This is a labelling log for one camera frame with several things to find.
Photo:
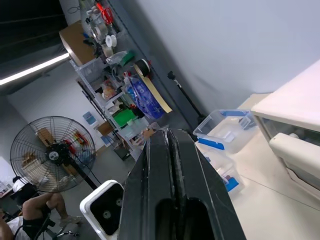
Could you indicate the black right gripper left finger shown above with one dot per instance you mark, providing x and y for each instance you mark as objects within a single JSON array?
[{"x": 147, "y": 180}]

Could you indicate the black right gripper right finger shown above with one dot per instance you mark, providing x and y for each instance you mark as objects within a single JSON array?
[{"x": 200, "y": 185}]

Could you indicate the clear bin with blue latches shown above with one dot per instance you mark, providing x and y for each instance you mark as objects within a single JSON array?
[
  {"x": 225, "y": 132},
  {"x": 225, "y": 172}
]

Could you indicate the green plastic box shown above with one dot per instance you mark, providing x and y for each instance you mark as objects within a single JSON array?
[{"x": 123, "y": 118}]

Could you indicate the blue patterned plastic bag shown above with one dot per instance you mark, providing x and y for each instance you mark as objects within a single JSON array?
[{"x": 143, "y": 97}]

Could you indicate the black tripod stand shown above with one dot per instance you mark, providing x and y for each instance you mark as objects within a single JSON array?
[{"x": 186, "y": 96}]

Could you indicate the black standing floor fan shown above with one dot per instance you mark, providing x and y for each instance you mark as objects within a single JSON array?
[{"x": 53, "y": 153}]

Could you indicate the white metal storage shelf rack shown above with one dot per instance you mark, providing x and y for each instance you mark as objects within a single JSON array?
[{"x": 110, "y": 82}]

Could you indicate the black office chair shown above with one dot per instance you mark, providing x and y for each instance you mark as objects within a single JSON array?
[{"x": 53, "y": 228}]

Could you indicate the black tape roll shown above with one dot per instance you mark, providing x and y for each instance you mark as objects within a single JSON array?
[{"x": 143, "y": 67}]

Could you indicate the seated person with white cap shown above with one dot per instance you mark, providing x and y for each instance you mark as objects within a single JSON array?
[{"x": 37, "y": 207}]

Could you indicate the cream countertop oven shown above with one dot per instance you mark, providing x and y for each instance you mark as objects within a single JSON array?
[{"x": 295, "y": 120}]

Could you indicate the brown cardboard box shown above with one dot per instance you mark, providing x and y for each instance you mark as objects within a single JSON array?
[{"x": 77, "y": 45}]

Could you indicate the long ceiling light strip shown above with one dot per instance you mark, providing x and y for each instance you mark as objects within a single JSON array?
[{"x": 32, "y": 69}]

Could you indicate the red packaged tool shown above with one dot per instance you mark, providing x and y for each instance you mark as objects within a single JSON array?
[{"x": 106, "y": 12}]

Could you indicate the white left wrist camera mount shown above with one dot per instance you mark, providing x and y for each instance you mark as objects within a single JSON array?
[{"x": 103, "y": 210}]

